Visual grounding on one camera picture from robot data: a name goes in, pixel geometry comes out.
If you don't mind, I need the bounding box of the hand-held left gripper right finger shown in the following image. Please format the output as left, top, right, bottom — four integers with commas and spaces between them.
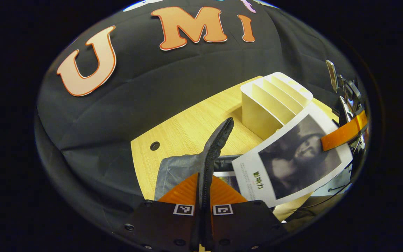
208, 175, 288, 251

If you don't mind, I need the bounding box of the grey and black schoolbag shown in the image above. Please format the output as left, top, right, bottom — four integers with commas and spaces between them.
154, 117, 279, 251

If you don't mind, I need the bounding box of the white book with portrait cover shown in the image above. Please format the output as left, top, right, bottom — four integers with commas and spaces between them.
232, 103, 353, 208

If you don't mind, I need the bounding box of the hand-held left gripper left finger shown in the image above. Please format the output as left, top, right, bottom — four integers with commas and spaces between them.
124, 172, 200, 252

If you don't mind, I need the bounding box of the white bookshelf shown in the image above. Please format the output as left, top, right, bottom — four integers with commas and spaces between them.
240, 72, 314, 140

